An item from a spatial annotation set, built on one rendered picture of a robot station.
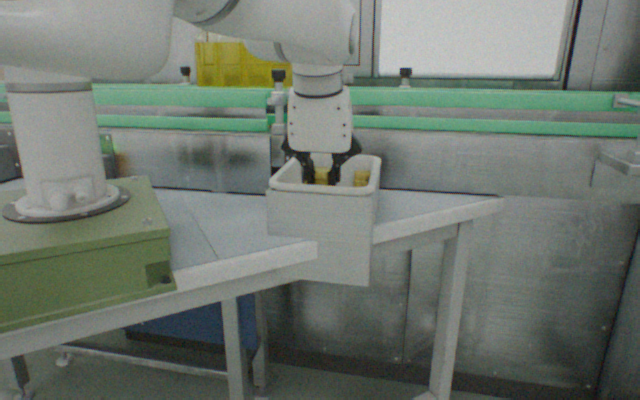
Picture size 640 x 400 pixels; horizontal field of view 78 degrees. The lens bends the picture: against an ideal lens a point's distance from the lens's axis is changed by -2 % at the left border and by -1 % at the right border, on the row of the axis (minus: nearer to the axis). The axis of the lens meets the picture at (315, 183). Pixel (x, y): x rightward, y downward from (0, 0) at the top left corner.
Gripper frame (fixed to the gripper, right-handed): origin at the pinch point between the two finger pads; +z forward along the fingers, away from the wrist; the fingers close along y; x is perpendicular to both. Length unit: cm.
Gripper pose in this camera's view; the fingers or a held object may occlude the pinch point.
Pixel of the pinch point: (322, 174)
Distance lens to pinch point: 68.9
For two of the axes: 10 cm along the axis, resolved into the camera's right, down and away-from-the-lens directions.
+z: 0.5, 8.4, 5.4
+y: -9.8, -0.6, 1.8
